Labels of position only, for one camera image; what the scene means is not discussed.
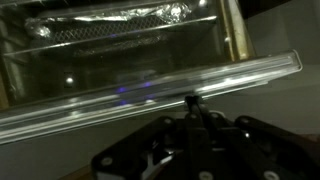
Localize wire oven rack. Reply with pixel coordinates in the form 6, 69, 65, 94
3, 14, 219, 58

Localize glass oven door with handle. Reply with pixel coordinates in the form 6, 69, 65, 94
0, 49, 304, 146

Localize aluminium foil lined tray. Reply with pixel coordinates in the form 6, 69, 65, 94
23, 1, 194, 38

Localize silver toaster oven body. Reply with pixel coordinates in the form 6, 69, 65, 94
0, 0, 291, 111

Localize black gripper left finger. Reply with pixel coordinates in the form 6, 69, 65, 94
91, 95, 216, 180

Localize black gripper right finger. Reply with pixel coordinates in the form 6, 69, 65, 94
192, 95, 320, 180

